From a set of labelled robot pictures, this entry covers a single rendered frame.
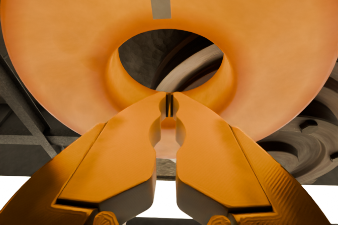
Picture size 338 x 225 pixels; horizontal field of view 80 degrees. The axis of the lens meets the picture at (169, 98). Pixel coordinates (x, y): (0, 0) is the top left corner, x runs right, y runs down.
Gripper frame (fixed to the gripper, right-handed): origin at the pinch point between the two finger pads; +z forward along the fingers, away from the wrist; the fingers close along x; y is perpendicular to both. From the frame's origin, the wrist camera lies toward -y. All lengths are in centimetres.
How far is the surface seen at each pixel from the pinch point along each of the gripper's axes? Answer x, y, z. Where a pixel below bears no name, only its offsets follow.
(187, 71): 2.5, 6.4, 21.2
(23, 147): -573, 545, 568
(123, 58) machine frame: -12.4, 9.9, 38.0
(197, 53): 3.9, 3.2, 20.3
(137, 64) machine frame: -9.3, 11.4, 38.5
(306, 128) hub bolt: 19.8, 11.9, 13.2
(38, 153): -502, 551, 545
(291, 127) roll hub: 18.3, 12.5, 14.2
